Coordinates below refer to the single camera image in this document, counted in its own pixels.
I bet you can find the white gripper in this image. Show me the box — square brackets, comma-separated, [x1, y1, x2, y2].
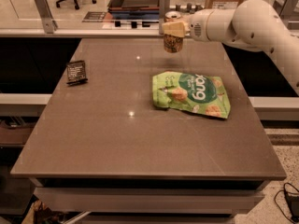
[162, 9, 235, 43]

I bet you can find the orange soda can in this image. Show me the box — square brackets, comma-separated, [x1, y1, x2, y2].
[163, 10, 185, 54]

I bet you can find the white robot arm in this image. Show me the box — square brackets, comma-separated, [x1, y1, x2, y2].
[162, 0, 299, 93]

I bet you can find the dark rxbar chocolate bar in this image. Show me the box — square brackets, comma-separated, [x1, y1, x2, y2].
[66, 60, 88, 85]

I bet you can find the green snack chip bag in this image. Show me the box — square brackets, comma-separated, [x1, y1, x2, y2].
[152, 71, 231, 119]

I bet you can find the middle metal glass bracket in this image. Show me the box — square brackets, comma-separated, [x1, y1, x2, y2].
[159, 0, 170, 34]

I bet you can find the metal glass bracket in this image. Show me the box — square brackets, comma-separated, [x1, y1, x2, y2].
[34, 0, 58, 34]
[159, 0, 170, 34]
[273, 0, 299, 19]

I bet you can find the right metal glass bracket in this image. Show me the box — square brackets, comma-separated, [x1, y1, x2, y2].
[273, 0, 299, 19]

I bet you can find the left metal glass bracket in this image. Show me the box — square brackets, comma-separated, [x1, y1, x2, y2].
[34, 0, 58, 34]

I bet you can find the black cable on floor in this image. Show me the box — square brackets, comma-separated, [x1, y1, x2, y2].
[273, 182, 299, 224]

